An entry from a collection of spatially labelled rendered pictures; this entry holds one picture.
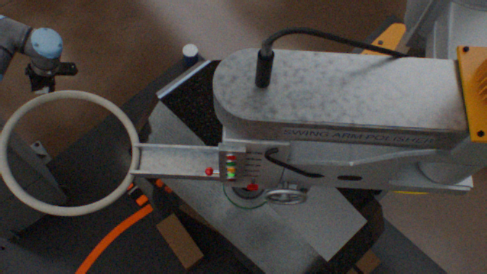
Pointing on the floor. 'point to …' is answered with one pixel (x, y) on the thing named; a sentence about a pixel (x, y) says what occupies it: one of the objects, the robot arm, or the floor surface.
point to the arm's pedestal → (22, 151)
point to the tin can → (190, 55)
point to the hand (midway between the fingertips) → (48, 89)
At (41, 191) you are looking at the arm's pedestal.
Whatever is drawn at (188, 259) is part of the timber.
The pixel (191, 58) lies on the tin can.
